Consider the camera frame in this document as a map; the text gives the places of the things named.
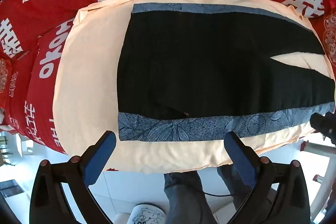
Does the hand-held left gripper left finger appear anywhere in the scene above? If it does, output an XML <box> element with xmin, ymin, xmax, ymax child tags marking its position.
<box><xmin>29</xmin><ymin>130</ymin><xmax>117</xmax><ymax>224</ymax></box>

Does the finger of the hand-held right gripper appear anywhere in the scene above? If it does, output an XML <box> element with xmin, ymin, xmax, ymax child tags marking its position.
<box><xmin>310</xmin><ymin>112</ymin><xmax>336</xmax><ymax>146</ymax></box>

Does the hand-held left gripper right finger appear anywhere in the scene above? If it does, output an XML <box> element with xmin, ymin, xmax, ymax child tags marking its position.
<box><xmin>225</xmin><ymin>131</ymin><xmax>312</xmax><ymax>224</ymax></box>

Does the black pants blue patterned trim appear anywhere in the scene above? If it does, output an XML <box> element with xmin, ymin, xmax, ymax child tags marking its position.
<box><xmin>117</xmin><ymin>3</ymin><xmax>336</xmax><ymax>142</ymax></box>

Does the white metal rack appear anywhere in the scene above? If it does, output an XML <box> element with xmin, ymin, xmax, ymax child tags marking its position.
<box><xmin>301</xmin><ymin>139</ymin><xmax>336</xmax><ymax>215</ymax></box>

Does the person's left leg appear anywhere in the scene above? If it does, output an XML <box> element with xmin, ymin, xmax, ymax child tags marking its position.
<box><xmin>163</xmin><ymin>172</ymin><xmax>214</xmax><ymax>224</ymax></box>

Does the white cartoon print slipper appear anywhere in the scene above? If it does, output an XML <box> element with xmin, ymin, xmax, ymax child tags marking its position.
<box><xmin>128</xmin><ymin>203</ymin><xmax>168</xmax><ymax>224</ymax></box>

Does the white furniture piece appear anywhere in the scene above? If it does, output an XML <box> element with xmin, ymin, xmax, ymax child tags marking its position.
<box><xmin>0</xmin><ymin>132</ymin><xmax>34</xmax><ymax>165</ymax></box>

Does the red patterned pillow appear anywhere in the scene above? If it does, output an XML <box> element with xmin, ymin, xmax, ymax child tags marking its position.
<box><xmin>0</xmin><ymin>57</ymin><xmax>19</xmax><ymax>100</ymax></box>
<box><xmin>322</xmin><ymin>13</ymin><xmax>336</xmax><ymax>68</ymax></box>

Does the cream bed sheet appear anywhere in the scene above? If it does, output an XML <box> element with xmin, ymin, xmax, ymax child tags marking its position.
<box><xmin>52</xmin><ymin>0</ymin><xmax>334</xmax><ymax>175</ymax></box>

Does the black cable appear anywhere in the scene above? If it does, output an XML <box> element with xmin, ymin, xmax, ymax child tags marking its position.
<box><xmin>202</xmin><ymin>190</ymin><xmax>245</xmax><ymax>198</ymax></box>

